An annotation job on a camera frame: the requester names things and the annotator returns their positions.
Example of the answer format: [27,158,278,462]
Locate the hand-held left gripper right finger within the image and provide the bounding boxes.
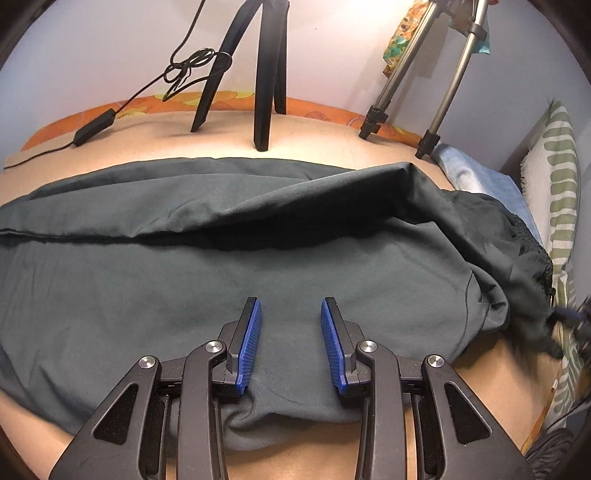
[320,296,535,480]

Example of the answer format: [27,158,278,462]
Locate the orange patterned sheet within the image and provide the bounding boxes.
[21,90,426,151]

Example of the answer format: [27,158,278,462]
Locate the blue cloth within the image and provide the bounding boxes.
[434,143,539,241]

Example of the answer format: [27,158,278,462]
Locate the green white striped pillow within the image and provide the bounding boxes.
[519,100,587,430]

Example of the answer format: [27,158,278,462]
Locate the silver tripod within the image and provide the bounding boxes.
[358,0,492,160]

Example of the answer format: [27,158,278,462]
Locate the dark grey pants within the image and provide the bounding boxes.
[0,157,555,450]

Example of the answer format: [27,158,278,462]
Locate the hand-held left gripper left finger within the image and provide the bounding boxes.
[48,296,263,480]

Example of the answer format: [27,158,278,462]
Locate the black cable with power box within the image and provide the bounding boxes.
[4,0,234,171]

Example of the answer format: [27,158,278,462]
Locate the beige bed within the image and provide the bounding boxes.
[0,90,591,480]

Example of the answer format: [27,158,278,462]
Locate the dark grey cloth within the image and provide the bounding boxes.
[524,427,575,469]

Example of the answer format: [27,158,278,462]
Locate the black tripod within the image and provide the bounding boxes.
[190,0,291,153]

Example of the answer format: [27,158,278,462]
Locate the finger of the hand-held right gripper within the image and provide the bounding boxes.
[549,299,591,359]

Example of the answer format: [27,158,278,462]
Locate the colourful hanging cloth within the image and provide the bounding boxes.
[382,0,492,79]

